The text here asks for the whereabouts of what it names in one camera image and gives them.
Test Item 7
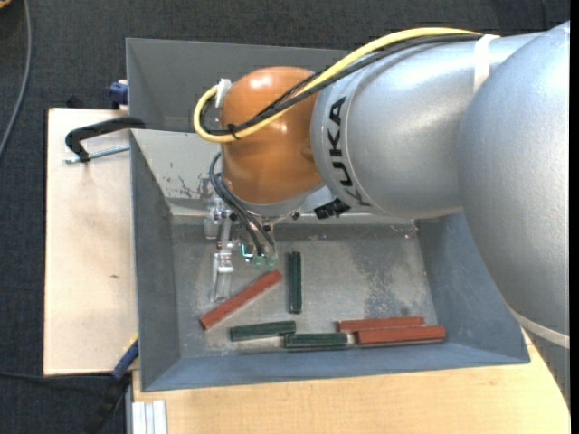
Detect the grey metal bin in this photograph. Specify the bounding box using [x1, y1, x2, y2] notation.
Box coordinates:
[125, 37, 531, 392]

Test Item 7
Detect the red-brown flat block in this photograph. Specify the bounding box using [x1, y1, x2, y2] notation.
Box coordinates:
[355, 325, 448, 347]
[199, 269, 284, 332]
[337, 315, 427, 334]

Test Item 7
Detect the dark green flat block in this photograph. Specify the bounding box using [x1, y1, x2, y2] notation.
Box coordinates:
[228, 319, 298, 344]
[282, 331, 351, 350]
[287, 250, 304, 315]

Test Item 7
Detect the pale wood flat board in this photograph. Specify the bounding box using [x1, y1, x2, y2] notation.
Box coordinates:
[43, 108, 139, 377]

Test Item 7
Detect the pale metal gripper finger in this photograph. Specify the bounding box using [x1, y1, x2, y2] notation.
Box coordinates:
[204, 197, 226, 241]
[210, 250, 237, 304]

